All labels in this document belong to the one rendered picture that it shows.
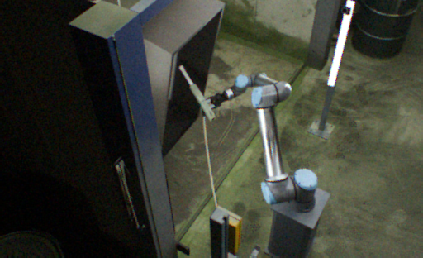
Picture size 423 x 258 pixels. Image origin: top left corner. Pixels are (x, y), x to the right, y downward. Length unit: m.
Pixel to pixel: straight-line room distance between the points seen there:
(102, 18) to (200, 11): 1.24
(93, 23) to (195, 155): 2.55
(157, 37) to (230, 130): 1.84
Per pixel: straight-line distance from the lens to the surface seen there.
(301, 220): 2.99
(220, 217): 1.79
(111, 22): 1.63
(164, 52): 2.53
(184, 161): 3.98
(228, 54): 5.03
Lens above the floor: 3.18
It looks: 47 degrees down
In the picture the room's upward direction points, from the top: 1 degrees counter-clockwise
